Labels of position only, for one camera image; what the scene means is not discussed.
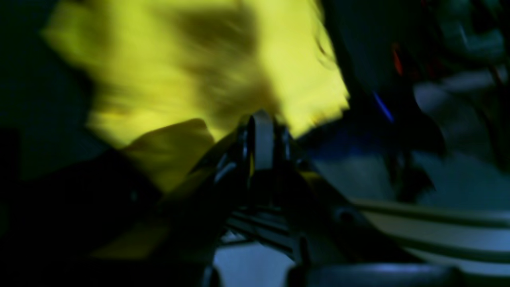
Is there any left gripper white right finger image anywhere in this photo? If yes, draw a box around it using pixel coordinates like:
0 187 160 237
252 110 415 265

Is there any left gripper white left finger image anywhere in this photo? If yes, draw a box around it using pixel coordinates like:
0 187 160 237
92 116 253 263

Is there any orange t-shirt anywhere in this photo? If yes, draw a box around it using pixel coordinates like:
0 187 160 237
42 0 349 193

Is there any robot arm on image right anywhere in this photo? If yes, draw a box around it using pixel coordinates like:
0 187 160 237
321 0 509 203

